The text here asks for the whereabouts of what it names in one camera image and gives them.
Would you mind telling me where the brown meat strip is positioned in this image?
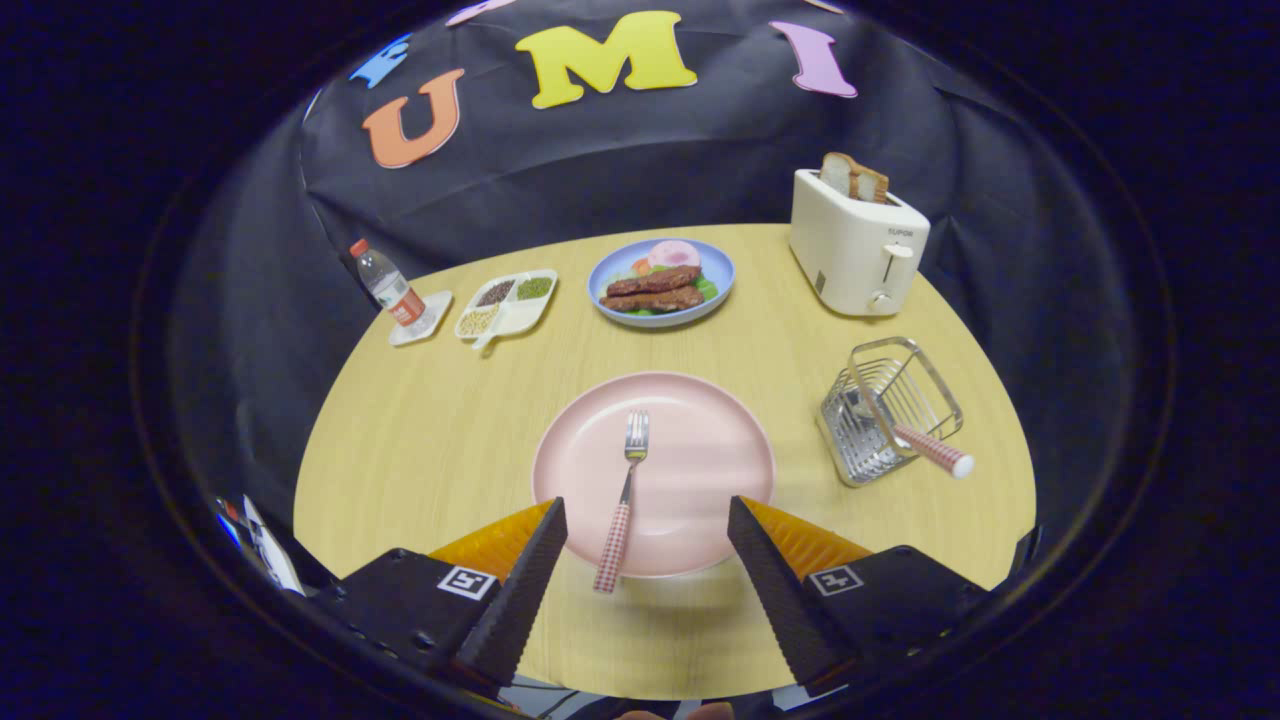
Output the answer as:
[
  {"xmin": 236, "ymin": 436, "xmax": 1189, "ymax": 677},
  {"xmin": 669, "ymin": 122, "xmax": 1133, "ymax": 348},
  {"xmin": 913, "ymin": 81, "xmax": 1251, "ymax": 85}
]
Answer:
[
  {"xmin": 600, "ymin": 286, "xmax": 706, "ymax": 313},
  {"xmin": 605, "ymin": 265, "xmax": 703, "ymax": 297}
]

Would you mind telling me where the fork with checked handle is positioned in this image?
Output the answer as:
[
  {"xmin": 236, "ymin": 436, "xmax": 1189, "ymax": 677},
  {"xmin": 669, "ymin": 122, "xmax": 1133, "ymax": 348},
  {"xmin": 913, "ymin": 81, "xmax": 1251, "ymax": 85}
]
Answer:
[{"xmin": 593, "ymin": 409, "xmax": 651, "ymax": 595}]

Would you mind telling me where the spoon with checked handle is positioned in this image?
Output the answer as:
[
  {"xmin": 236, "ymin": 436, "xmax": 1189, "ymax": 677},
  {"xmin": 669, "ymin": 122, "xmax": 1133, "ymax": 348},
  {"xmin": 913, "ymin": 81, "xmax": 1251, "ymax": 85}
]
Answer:
[{"xmin": 845, "ymin": 390, "xmax": 975, "ymax": 480}]

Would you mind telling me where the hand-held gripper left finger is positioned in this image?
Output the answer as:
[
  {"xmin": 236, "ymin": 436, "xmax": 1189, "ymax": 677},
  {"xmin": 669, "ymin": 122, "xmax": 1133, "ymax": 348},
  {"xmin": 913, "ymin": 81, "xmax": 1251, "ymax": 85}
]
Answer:
[{"xmin": 320, "ymin": 497, "xmax": 569, "ymax": 696}]

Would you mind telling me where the white divided tray with beans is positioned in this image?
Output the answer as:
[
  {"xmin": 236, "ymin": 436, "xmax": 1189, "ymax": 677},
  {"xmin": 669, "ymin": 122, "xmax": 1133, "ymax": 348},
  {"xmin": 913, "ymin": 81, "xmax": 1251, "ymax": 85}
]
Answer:
[{"xmin": 454, "ymin": 268, "xmax": 559, "ymax": 353}]

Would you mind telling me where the pink plate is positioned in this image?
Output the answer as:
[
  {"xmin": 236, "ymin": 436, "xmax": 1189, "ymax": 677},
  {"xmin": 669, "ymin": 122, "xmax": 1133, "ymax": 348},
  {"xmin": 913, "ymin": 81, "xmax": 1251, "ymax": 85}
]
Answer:
[{"xmin": 531, "ymin": 372, "xmax": 777, "ymax": 579}]

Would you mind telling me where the small white square coaster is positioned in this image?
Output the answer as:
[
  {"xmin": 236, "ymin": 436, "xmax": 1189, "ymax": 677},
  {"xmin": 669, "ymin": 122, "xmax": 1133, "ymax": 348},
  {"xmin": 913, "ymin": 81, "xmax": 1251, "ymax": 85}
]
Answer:
[{"xmin": 388, "ymin": 290, "xmax": 454, "ymax": 347}]

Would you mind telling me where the blue plate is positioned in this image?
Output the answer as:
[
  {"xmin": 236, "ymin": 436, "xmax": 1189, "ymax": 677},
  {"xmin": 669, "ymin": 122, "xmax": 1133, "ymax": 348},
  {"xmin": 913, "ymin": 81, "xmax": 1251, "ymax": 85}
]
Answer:
[{"xmin": 587, "ymin": 238, "xmax": 736, "ymax": 329}]

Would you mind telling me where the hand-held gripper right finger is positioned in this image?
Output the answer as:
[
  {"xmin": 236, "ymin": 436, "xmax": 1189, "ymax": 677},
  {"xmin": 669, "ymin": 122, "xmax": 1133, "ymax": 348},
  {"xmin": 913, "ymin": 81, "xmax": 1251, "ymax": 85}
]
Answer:
[{"xmin": 727, "ymin": 495, "xmax": 991, "ymax": 696}]

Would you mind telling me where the metal wire basket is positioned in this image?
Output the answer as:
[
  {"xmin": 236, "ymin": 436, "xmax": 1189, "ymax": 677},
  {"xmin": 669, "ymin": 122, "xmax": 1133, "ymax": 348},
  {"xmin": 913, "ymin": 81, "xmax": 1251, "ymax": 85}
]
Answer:
[{"xmin": 816, "ymin": 336, "xmax": 965, "ymax": 489}]

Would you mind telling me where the clear water bottle red label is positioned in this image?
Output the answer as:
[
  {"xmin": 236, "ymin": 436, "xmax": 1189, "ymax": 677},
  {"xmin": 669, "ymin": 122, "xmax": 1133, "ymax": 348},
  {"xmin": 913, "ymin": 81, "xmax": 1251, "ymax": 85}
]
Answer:
[{"xmin": 349, "ymin": 239, "xmax": 428, "ymax": 329}]

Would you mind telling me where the white toaster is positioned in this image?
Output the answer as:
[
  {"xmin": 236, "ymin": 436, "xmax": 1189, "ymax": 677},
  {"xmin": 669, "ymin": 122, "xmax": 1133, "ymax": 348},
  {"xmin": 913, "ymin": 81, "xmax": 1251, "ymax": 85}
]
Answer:
[{"xmin": 788, "ymin": 168, "xmax": 932, "ymax": 318}]

